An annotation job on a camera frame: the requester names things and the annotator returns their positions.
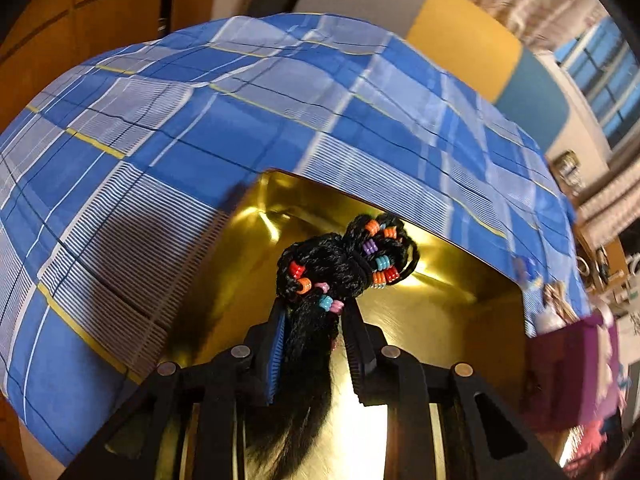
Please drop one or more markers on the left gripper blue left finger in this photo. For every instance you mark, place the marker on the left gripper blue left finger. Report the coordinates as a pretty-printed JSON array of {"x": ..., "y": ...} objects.
[{"x": 268, "y": 356}]

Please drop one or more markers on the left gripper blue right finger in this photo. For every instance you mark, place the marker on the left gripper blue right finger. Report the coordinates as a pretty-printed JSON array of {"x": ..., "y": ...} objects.
[{"x": 360, "y": 354}]

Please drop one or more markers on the black beaded hair wig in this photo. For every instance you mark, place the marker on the black beaded hair wig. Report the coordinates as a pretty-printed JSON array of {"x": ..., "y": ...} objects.
[{"x": 315, "y": 278}]

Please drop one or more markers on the gold metal tray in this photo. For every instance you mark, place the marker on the gold metal tray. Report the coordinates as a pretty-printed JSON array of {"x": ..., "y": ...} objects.
[{"x": 402, "y": 350}]

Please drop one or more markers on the purple cardboard box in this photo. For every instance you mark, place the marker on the purple cardboard box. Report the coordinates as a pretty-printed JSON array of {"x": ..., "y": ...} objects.
[{"x": 571, "y": 374}]

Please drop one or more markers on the blue plaid bed sheet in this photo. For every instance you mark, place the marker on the blue plaid bed sheet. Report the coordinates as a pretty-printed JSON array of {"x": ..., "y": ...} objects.
[{"x": 117, "y": 177}]

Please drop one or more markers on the packets on side table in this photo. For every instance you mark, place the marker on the packets on side table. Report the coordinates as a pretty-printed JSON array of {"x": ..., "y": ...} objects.
[{"x": 566, "y": 168}]

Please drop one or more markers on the right floral curtain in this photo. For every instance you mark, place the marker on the right floral curtain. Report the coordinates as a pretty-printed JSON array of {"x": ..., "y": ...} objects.
[{"x": 613, "y": 205}]

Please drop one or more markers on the grey yellow blue headboard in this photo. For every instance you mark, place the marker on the grey yellow blue headboard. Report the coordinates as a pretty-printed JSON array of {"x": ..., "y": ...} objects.
[{"x": 468, "y": 43}]

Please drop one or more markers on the wooden wardrobe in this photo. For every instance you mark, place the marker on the wooden wardrobe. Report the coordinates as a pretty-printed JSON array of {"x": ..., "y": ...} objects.
[{"x": 41, "y": 39}]

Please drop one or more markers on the barred window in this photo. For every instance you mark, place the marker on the barred window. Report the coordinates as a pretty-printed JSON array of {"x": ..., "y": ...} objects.
[{"x": 606, "y": 71}]

